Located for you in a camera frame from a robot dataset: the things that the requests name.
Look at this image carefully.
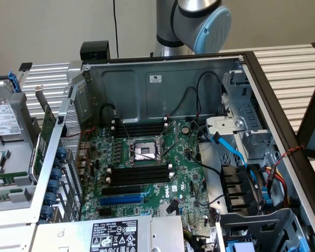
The grey parts rack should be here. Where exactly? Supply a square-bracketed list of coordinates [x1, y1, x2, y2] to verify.
[0, 76, 43, 226]

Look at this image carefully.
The grey drive cage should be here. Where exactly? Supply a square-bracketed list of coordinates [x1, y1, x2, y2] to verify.
[215, 207, 313, 252]

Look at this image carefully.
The thin black wall cable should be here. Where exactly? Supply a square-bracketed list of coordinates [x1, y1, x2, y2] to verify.
[112, 0, 119, 59]

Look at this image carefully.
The silver chipset heat sink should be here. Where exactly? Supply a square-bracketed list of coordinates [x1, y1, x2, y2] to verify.
[158, 202, 180, 216]

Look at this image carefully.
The green graphics card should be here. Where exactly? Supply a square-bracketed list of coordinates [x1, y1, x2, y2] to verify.
[28, 85, 57, 182]

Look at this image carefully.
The silver metal disk bay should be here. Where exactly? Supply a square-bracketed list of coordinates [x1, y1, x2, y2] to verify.
[206, 70, 276, 161]

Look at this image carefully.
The black red wire pair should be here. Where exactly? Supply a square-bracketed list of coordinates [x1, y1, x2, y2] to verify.
[166, 86, 200, 119]

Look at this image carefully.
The black box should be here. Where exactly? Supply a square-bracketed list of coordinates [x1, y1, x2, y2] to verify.
[79, 40, 111, 60]

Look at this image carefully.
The black case fan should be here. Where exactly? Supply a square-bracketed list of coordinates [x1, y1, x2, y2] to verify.
[219, 162, 267, 213]

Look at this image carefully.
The silver socket cover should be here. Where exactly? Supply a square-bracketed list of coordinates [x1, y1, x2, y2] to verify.
[159, 120, 179, 158]

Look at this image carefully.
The blue expansion slot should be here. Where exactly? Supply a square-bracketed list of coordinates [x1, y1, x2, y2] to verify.
[99, 193, 144, 207]

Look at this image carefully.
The silver hard disk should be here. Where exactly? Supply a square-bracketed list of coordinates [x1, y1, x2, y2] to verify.
[0, 80, 26, 144]

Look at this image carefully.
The black looped wire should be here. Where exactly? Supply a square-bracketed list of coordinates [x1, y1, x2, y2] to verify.
[195, 70, 224, 119]

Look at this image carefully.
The red black twisted wire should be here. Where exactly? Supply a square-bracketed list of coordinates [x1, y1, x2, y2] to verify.
[67, 126, 97, 140]
[274, 145, 306, 166]

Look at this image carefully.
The green motherboard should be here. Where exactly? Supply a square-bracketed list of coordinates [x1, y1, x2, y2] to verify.
[80, 119, 218, 237]

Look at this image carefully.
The blue disk bracket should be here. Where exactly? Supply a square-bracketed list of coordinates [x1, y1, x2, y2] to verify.
[7, 70, 22, 93]

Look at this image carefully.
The blue data wire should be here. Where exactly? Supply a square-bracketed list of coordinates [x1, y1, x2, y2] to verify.
[211, 132, 273, 208]

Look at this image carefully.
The open metal PC case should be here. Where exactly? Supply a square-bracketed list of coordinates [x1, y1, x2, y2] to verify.
[28, 51, 315, 252]

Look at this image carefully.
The black framed side panel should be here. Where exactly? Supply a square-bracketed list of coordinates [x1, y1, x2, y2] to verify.
[296, 67, 315, 191]

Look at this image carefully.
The multicolour power wire bundle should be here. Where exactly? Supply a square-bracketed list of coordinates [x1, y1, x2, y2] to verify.
[264, 164, 291, 208]

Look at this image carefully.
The black yellow power cable bundle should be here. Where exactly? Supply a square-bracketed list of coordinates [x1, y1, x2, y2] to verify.
[183, 227, 218, 252]

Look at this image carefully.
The white case sticker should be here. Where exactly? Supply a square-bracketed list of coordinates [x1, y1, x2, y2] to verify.
[146, 74, 163, 84]

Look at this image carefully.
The short black wire loop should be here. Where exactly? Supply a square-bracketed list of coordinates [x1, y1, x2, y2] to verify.
[101, 103, 119, 125]

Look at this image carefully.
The thick black wire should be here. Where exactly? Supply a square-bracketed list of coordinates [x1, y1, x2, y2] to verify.
[187, 119, 223, 175]

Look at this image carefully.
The silver power supply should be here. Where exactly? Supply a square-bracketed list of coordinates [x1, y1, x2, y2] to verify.
[36, 214, 186, 252]

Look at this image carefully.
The long black expansion slot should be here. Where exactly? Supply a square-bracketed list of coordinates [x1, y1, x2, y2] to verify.
[101, 184, 142, 197]

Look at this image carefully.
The CPU socket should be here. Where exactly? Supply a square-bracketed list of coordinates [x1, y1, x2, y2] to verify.
[125, 138, 169, 167]

